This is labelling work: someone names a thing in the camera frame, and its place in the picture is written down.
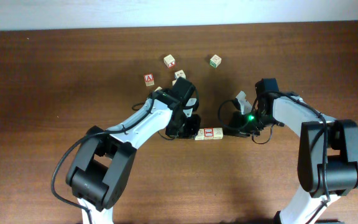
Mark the wooden block red K side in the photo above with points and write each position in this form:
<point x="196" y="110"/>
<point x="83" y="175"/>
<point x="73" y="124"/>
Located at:
<point x="169" y="61"/>

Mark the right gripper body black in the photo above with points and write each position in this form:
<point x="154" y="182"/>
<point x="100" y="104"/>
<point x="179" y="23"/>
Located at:
<point x="238" y="125"/>

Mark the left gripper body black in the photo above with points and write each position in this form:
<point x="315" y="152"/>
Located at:
<point x="187" y="126"/>

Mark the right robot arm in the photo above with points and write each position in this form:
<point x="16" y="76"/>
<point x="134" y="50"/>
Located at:
<point x="327" y="165"/>

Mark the wooden block red I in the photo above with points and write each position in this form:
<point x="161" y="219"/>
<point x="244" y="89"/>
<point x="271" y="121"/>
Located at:
<point x="208" y="133"/>

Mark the wooden block blue Z side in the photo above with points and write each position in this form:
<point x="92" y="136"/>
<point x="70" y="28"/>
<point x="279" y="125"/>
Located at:
<point x="218" y="133"/>

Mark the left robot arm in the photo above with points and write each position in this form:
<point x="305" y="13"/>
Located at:
<point x="100" y="170"/>

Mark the wooden block red A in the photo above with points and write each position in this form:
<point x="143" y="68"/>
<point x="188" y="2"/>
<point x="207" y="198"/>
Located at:
<point x="149" y="79"/>

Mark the wooden block blue 5 side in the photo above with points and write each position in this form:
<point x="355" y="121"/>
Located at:
<point x="179" y="74"/>

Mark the wooden block green R side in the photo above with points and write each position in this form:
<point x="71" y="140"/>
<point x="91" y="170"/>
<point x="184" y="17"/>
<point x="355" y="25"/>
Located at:
<point x="215" y="61"/>

